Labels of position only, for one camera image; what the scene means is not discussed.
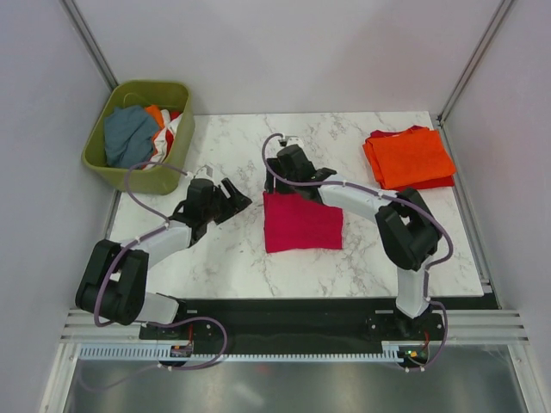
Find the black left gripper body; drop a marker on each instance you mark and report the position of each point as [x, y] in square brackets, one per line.
[209, 212]

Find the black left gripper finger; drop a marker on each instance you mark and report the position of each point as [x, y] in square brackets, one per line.
[235, 197]
[228, 207]

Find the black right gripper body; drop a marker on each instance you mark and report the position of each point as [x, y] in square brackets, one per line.
[289, 188]

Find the magenta t shirt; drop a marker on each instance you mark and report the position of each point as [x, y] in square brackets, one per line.
[292, 223]

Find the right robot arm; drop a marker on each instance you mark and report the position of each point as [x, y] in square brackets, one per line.
[406, 226]

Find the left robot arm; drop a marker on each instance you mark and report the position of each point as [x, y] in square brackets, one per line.
[113, 288]

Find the grey blue t shirt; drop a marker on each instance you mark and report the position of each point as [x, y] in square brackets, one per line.
[128, 134]

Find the olive green plastic bin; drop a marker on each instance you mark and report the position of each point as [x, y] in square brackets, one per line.
[173, 96]

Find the folded orange t shirt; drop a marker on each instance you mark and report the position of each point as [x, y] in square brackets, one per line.
[409, 157]

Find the folded red t shirt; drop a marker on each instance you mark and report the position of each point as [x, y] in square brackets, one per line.
[430, 183]

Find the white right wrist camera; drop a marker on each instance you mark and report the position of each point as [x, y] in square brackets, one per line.
[288, 140]

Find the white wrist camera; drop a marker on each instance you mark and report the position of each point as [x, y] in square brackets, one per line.
[288, 140]
[204, 172]

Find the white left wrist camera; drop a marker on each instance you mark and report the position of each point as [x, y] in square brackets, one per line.
[204, 172]

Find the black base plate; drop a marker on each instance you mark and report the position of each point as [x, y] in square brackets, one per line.
[295, 326]

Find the white slotted cable duct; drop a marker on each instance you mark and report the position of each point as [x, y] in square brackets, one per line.
[169, 353]

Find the aluminium rail profile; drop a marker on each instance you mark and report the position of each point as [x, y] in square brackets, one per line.
[465, 326]

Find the left aluminium frame post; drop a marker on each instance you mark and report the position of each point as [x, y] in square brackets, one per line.
[85, 34]

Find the aluminium frame post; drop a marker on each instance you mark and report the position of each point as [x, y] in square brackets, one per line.
[490, 33]
[85, 34]

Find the right aluminium frame post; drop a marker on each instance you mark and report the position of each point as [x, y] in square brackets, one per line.
[490, 33]

